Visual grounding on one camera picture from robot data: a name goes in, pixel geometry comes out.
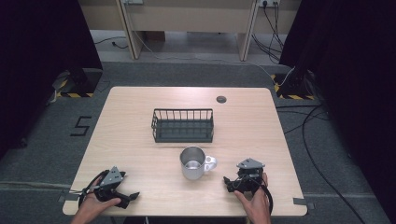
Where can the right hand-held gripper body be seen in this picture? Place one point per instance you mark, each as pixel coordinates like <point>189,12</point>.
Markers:
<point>250,174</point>

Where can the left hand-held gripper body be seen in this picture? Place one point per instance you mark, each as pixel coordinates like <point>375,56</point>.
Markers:
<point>111,179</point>

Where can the person's right hand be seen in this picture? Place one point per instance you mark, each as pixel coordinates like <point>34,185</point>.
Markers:
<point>258,202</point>

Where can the person's left hand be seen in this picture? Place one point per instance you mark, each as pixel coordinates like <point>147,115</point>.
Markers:
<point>93,205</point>

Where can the grey tape strip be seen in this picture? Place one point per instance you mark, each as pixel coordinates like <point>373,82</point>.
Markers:
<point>67,196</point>
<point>303,202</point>

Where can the stand base with hazard tape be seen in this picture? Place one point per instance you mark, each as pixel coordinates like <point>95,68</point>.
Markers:
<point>79,82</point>
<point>292,88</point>

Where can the dark curtain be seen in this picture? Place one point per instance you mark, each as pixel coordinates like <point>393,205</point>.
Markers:
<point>358,77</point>
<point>34,62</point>

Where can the beige desk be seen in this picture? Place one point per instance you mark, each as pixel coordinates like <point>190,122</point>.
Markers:
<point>186,18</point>

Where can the white power strip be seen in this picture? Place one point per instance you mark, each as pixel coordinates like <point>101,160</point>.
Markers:
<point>133,1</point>

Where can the white wall socket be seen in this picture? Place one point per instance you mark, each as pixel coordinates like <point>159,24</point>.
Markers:
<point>269,2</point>

